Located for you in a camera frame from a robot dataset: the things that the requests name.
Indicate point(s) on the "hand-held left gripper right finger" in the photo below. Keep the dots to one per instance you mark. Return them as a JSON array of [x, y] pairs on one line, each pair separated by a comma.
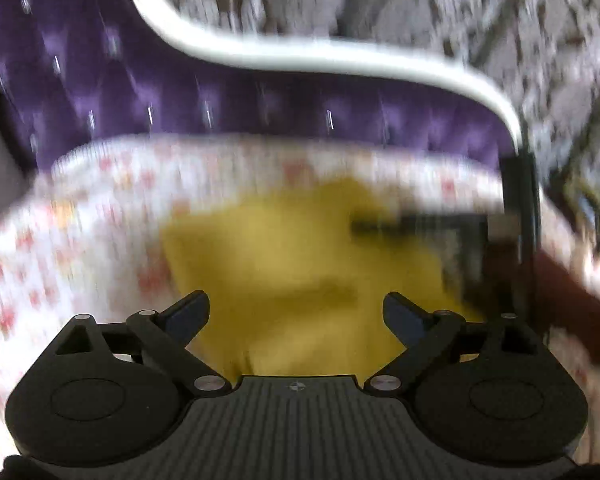
[[402, 318]]

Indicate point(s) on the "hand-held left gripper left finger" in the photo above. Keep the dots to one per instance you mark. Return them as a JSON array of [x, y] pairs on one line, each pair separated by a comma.
[[186, 319]]

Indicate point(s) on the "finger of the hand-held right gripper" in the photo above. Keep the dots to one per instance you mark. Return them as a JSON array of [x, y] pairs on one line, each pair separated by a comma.
[[380, 225]]

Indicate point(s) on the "yellow small garment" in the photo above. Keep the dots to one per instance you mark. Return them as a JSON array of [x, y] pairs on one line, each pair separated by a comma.
[[300, 260]]

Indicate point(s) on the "floral bed sheet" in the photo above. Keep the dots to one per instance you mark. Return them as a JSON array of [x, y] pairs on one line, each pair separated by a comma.
[[80, 240]]

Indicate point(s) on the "damask patterned curtain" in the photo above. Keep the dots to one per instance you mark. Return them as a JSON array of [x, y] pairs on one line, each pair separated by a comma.
[[430, 5]]

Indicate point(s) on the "purple tufted headboard white frame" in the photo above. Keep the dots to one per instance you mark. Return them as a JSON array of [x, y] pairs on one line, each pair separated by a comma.
[[105, 75]]

